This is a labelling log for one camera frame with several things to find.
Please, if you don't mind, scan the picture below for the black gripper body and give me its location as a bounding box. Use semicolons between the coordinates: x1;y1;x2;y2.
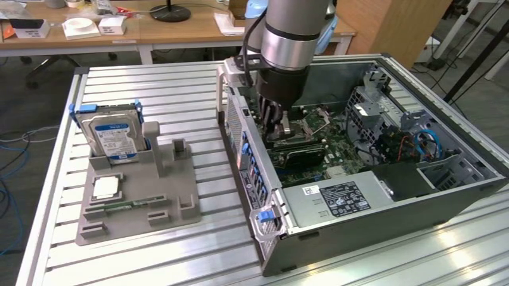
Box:
256;67;311;108

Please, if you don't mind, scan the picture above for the graphics card with metal bracket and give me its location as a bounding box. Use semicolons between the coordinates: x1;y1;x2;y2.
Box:
268;138;325;168

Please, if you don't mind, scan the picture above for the CPU socket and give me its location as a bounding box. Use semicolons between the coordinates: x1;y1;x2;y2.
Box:
289;120;309;144

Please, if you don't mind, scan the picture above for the metal socket cover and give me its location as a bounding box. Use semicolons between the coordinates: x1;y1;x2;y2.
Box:
301;107;331;132

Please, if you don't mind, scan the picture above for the green motherboard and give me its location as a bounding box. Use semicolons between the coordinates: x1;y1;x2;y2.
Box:
249;102;365;188

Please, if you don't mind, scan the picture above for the metal disk bay cage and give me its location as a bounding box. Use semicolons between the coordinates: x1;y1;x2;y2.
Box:
344;86;430;156

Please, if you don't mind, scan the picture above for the white paper stack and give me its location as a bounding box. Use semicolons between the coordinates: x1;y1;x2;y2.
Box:
213;12;245;36

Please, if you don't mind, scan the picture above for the grey power supply unit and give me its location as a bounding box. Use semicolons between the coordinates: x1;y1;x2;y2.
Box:
280;171;394;229

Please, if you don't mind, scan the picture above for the brown cardboard box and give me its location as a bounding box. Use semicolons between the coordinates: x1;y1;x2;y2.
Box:
228;0;248;20

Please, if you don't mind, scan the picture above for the wooden desk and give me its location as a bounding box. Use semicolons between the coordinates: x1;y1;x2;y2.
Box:
0;0;357;65

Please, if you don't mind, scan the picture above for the wooden cabinet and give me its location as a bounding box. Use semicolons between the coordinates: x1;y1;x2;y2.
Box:
328;0;454;69

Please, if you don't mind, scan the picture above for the black lamp base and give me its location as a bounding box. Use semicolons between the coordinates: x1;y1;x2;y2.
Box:
149;0;190;23

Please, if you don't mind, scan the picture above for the open black PC case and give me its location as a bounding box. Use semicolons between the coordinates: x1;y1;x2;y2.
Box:
215;52;509;277

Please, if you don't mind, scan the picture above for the hard disk in blue caddy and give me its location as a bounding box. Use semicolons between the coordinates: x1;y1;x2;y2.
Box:
68;100;148;164

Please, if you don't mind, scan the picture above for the grey parts rack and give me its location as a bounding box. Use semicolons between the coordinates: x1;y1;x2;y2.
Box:
74;120;203;247

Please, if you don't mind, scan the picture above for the green RAM stick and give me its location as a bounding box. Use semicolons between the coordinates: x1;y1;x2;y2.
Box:
102;198;153;211

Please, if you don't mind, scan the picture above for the small white labelled box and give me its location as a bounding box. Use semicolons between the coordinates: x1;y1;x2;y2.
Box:
97;16;128;35

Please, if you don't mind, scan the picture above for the silver CPU chip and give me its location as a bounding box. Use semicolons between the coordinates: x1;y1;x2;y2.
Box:
90;177;120;199

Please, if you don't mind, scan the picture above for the black stand pole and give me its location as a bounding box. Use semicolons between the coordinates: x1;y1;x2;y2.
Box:
440;17;509;104

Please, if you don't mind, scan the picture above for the black office chair base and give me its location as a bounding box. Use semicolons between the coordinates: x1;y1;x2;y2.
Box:
18;52;118;89

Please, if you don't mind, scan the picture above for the white box with black lid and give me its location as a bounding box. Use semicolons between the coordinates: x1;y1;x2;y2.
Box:
7;18;52;39

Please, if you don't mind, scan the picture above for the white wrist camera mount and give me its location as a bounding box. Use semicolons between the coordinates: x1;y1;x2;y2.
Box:
224;55;265;87

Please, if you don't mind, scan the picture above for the dark gripper cable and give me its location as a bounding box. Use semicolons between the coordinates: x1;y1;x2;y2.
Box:
240;11;268;89

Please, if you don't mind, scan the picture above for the red wire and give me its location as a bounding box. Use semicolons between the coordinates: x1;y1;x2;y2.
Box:
399;135;412;158

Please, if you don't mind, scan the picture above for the blue wire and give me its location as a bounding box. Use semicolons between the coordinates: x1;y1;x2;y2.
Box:
412;128;444;158

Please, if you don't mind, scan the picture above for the white table frame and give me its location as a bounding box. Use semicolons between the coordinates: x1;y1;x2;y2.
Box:
431;0;509;81

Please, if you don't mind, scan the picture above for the white floor cable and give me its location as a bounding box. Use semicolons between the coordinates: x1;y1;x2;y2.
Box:
0;125;60;144

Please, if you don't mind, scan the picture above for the blue floor cable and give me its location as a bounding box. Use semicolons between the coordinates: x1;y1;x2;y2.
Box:
0;142;30;257

